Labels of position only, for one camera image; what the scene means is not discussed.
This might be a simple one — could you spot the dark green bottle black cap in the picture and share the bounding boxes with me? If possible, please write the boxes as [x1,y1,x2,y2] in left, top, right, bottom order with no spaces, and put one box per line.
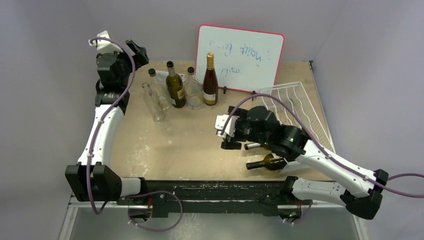
[246,153,287,171]

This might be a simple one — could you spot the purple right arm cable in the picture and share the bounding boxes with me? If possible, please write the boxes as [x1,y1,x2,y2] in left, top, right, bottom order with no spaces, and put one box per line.
[219,93,424,199]

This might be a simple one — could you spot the brown wine bottle gold cap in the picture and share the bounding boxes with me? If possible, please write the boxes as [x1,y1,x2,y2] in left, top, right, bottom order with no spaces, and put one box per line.
[203,52,219,106]

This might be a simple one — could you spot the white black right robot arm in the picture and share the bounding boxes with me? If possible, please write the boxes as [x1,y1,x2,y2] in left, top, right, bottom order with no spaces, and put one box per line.
[214,106,389,220]

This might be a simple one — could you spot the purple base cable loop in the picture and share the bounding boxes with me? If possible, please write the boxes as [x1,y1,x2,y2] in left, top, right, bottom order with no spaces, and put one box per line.
[127,190,184,233]

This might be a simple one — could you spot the clear glass bottle black cap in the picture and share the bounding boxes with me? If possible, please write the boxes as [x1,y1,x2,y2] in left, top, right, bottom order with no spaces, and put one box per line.
[184,66,204,110]

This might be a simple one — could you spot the olive bottle silver cap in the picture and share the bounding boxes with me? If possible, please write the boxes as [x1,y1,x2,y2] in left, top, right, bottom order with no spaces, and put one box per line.
[244,142,262,150]
[165,61,186,108]

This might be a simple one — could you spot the pink framed whiteboard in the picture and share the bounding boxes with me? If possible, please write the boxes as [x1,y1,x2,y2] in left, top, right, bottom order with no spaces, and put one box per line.
[195,24,285,92]

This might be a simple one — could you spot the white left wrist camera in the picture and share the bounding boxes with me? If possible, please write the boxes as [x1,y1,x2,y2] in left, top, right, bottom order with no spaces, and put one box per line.
[89,30,123,54]

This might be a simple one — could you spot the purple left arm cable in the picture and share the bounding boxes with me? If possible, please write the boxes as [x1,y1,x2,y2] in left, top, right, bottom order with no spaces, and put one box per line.
[85,37,137,216]

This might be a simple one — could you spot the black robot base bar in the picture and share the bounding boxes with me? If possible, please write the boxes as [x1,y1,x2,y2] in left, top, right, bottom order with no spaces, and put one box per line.
[117,180,311,219]

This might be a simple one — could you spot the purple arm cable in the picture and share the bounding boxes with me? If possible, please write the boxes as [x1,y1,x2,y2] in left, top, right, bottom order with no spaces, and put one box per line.
[85,37,137,216]
[219,93,424,199]

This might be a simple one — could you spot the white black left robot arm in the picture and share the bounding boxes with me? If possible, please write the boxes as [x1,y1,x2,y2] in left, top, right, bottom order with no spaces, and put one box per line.
[65,37,149,205]

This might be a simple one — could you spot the white wire wine rack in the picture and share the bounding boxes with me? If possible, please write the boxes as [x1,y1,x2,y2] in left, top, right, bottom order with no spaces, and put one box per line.
[256,81,334,175]

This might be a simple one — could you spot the white ruler set package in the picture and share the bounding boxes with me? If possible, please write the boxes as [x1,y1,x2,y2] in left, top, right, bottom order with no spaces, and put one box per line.
[155,70,187,83]

